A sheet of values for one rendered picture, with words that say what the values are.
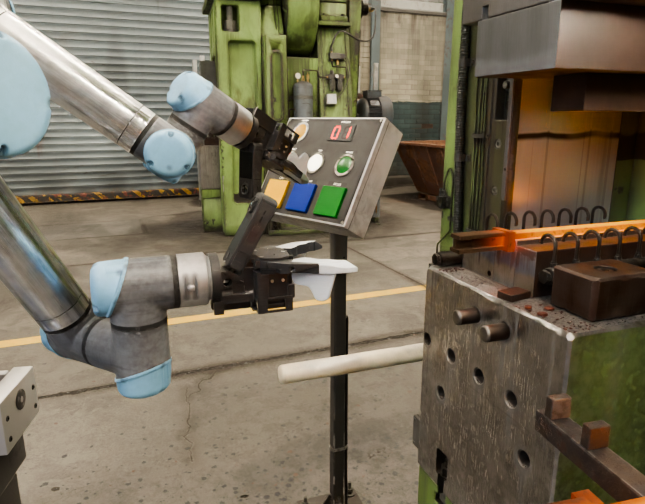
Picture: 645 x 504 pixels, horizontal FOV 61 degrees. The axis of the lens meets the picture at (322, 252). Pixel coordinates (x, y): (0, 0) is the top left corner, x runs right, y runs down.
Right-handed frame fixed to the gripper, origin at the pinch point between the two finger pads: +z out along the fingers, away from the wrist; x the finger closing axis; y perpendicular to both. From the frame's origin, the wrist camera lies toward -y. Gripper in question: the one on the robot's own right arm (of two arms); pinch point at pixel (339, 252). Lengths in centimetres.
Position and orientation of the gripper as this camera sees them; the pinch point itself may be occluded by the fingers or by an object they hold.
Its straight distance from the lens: 83.2
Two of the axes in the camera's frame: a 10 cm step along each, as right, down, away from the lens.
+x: 3.4, 2.2, -9.1
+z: 9.4, -0.8, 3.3
